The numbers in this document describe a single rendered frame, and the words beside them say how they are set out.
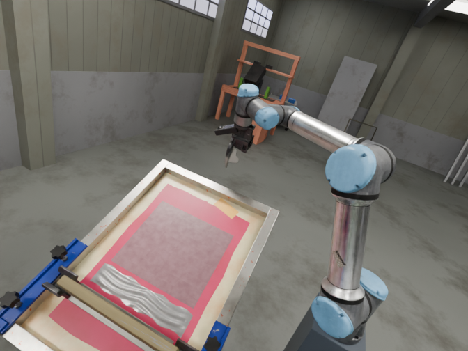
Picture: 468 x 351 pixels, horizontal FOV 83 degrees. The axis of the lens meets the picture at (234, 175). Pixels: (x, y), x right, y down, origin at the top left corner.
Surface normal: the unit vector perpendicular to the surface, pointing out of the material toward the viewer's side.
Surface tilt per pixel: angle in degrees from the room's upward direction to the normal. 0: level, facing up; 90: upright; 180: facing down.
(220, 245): 22
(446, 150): 90
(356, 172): 84
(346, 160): 83
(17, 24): 90
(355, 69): 77
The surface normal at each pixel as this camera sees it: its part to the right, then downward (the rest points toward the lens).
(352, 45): -0.41, 0.33
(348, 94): -0.35, 0.13
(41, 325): 0.10, -0.66
